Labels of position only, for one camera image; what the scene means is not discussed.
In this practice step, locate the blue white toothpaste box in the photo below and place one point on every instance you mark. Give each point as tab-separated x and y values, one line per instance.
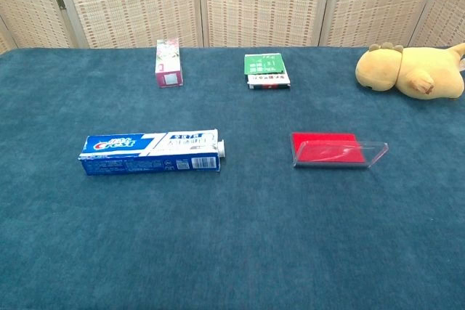
145	165

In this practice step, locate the pink floral carton box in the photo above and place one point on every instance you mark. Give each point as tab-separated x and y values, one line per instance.
168	63

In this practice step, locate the green printed card pack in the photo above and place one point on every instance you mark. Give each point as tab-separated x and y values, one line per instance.
263	64

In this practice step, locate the red ink pad clear case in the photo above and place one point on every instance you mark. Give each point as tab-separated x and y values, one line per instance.
327	148

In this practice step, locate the yellow plush toy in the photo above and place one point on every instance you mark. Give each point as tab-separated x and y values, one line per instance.
399	70

